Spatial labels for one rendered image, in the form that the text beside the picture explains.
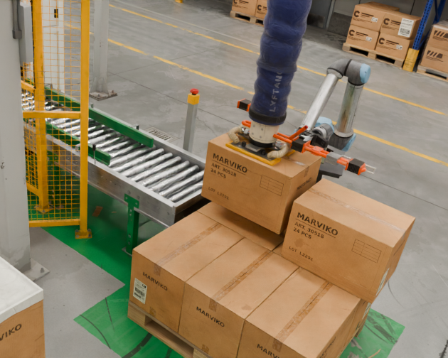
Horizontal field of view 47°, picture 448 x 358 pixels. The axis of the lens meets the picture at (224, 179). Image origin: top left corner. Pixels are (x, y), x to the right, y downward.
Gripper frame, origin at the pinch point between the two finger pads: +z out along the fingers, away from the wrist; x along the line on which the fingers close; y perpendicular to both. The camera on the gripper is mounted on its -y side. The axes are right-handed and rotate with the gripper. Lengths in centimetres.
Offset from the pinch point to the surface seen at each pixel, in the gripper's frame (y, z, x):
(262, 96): 27.5, 10.6, 24.0
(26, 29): 128, 92, 45
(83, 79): 140, 44, 5
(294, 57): 17, 4, 49
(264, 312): -29, 67, -65
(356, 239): -50, 19, -31
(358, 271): -56, 19, -50
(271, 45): 27, 12, 53
